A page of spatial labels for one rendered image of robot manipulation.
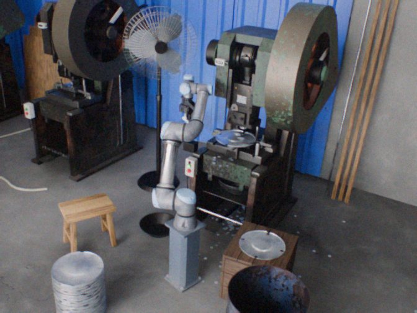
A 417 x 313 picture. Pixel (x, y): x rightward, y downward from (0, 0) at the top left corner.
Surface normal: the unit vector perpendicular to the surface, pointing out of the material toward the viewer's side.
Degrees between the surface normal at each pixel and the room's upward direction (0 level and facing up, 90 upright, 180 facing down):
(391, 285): 0
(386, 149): 90
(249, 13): 90
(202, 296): 0
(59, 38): 92
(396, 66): 90
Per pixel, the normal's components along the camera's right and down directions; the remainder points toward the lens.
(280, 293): -0.54, 0.31
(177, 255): -0.72, 0.27
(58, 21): -0.50, 0.07
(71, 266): 0.06, -0.90
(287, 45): -0.40, -0.16
